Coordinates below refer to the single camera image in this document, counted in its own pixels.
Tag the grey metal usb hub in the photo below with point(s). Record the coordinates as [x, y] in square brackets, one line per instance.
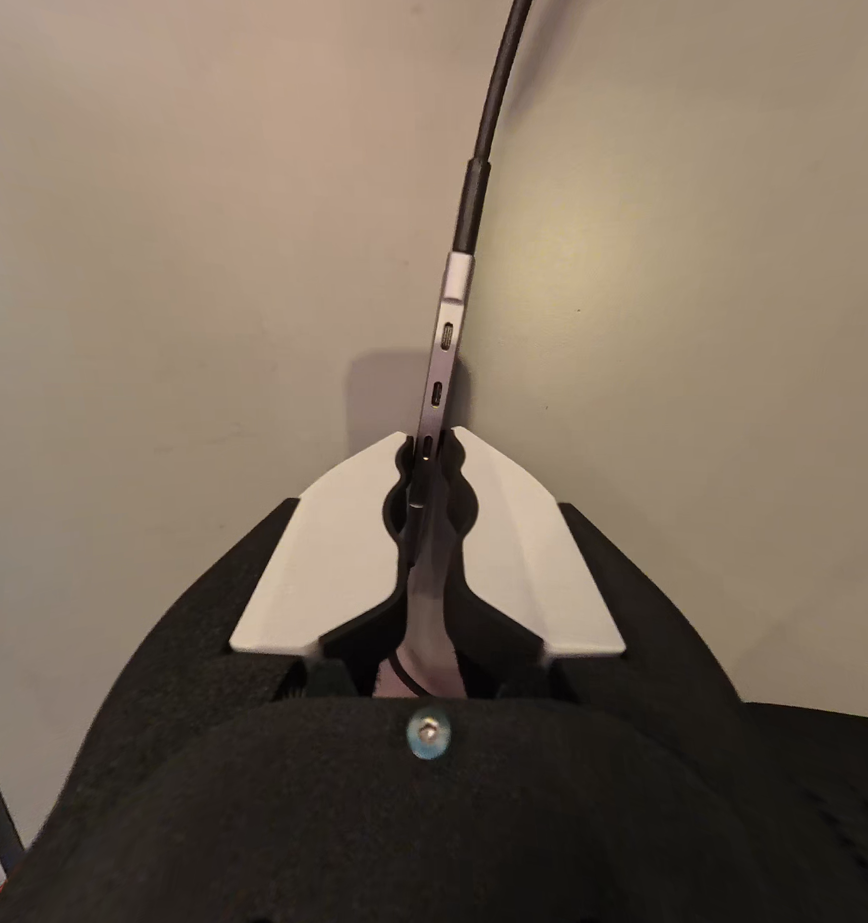
[445, 346]

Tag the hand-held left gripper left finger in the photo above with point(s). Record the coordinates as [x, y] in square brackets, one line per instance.
[318, 562]

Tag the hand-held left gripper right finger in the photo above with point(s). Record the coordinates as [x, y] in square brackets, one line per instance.
[535, 570]

